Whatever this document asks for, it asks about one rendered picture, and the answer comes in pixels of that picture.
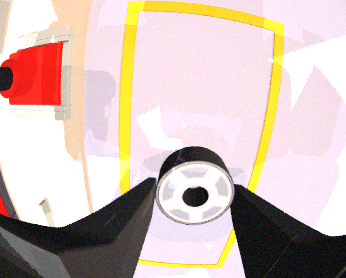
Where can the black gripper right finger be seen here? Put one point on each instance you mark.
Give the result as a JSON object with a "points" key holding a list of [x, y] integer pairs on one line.
{"points": [[272, 244]]}

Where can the black wheel with white hub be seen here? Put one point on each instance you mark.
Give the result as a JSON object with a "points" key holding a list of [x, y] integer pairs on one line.
{"points": [[194, 166]]}

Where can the yellow rectangular outline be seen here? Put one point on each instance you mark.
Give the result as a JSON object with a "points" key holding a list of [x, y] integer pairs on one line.
{"points": [[126, 91]]}

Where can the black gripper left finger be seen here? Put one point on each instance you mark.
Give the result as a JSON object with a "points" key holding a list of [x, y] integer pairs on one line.
{"points": [[105, 244]]}

